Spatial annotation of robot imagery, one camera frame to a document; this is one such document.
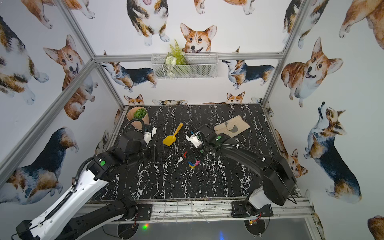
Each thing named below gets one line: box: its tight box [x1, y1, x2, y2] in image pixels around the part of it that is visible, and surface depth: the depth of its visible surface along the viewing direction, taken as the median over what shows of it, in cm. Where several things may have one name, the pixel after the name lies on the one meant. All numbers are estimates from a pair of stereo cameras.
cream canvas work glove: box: [213, 115, 251, 138], surface depth 109 cm
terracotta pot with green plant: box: [126, 106, 150, 130], surface depth 105 cm
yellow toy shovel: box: [162, 122, 184, 147], surface depth 105 cm
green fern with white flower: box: [164, 39, 187, 77], surface depth 85 cm
